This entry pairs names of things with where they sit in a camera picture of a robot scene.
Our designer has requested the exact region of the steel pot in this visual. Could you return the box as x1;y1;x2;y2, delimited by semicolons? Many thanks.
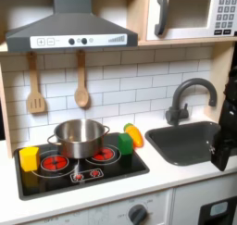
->
46;119;111;159

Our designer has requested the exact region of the grey range hood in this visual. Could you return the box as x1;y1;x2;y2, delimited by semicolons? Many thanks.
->
5;0;139;53

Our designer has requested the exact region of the yellow toy block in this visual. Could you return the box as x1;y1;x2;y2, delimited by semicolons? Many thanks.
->
19;146;41;173

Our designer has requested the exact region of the dark grey sink basin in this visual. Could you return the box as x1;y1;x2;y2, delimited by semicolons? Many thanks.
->
144;120;237;167

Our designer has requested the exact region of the grey oven knob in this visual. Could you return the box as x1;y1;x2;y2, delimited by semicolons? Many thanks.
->
127;204;148;225

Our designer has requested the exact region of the green toy block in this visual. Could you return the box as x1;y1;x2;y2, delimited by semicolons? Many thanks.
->
118;132;134;156

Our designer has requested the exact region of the wooden slotted spatula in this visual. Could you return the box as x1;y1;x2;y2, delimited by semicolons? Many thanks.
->
26;51;46;115

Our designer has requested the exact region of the wooden spoon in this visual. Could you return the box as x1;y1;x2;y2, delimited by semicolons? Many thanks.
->
74;50;91;108

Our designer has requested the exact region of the white toy microwave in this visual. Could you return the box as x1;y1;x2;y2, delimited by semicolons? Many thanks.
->
145;0;237;42

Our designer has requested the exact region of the dark grey tap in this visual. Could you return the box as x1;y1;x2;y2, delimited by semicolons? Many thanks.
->
165;78;218;127

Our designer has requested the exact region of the black dishwasher panel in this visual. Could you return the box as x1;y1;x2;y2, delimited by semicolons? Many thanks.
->
197;196;237;225

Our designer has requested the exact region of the black toy stove top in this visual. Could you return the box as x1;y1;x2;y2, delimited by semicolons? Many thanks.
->
13;131;151;201

